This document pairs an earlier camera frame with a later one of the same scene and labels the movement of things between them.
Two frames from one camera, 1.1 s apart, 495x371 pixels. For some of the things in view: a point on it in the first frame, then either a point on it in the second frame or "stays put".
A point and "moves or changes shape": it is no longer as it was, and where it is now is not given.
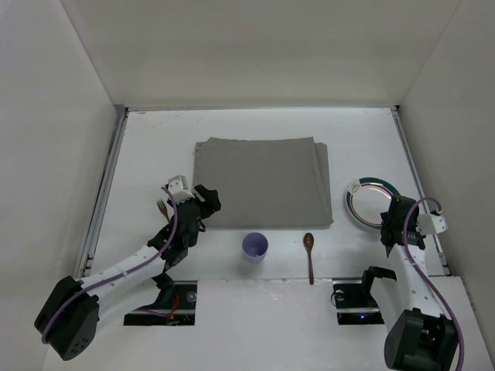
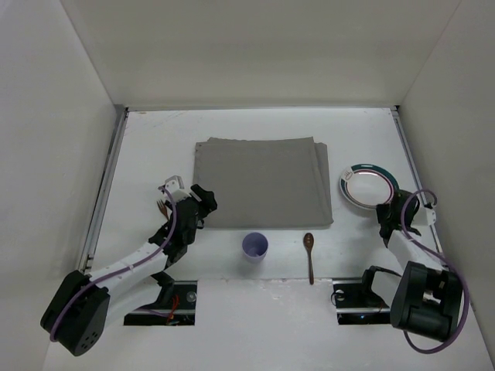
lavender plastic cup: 255,247 stays put
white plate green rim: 367,198 moves or changes shape
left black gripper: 202,203 stays put
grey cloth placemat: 278,182 stays put
